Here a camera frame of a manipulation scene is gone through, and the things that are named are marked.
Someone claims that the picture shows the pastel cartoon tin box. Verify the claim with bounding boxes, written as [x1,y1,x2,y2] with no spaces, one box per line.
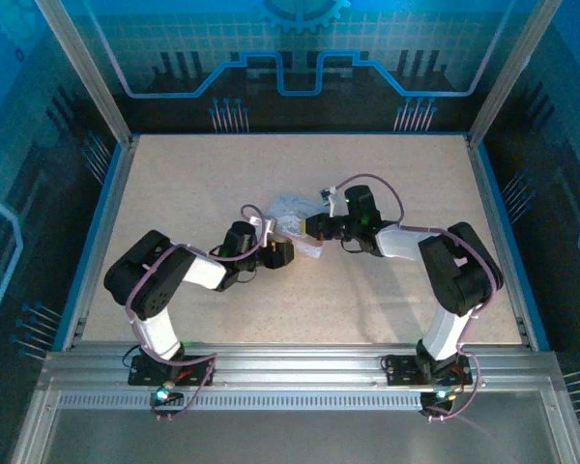
[264,191,326,261]

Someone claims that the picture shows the slotted aluminium strip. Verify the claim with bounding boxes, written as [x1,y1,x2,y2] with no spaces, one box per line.
[57,392,439,413]

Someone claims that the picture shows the lit adapter board left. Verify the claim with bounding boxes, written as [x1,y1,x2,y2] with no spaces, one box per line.
[150,384,184,408]

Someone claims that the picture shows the lit adapter board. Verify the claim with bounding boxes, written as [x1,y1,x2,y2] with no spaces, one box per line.
[422,386,458,410]
[150,384,184,408]

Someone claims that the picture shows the lit adapter board right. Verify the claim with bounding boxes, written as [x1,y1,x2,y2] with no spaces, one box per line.
[422,386,458,410]

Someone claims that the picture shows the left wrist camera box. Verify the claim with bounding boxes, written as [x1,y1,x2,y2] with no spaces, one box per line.
[249,215,279,238]

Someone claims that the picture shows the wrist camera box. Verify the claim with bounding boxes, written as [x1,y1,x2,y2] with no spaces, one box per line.
[249,215,279,238]
[318,186,342,217]

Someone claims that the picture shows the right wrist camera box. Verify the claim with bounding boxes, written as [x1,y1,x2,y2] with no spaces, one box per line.
[318,186,342,217]

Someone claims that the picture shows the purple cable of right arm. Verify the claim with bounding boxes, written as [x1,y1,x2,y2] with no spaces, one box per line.
[333,172,499,424]

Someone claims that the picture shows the aluminium front mounting rail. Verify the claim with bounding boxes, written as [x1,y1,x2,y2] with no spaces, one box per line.
[37,341,565,393]

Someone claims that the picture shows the aluminium left side rail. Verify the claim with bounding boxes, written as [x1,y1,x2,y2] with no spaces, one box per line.
[61,137,140,350]

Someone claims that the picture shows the aluminium right side rail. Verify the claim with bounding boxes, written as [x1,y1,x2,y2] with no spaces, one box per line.
[465,135,538,348]

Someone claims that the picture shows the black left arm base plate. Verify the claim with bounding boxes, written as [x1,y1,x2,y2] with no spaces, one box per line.
[128,354,214,387]

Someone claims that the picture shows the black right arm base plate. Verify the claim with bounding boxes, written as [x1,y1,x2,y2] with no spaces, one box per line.
[384,354,476,388]

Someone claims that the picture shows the aluminium right corner post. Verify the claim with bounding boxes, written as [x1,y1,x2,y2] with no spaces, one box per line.
[465,0,566,147]

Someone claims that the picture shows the aluminium corner post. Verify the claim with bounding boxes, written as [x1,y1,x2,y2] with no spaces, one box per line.
[33,0,140,147]
[465,0,566,147]

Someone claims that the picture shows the aluminium left corner post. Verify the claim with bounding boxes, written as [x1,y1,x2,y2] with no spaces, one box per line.
[33,0,140,147]

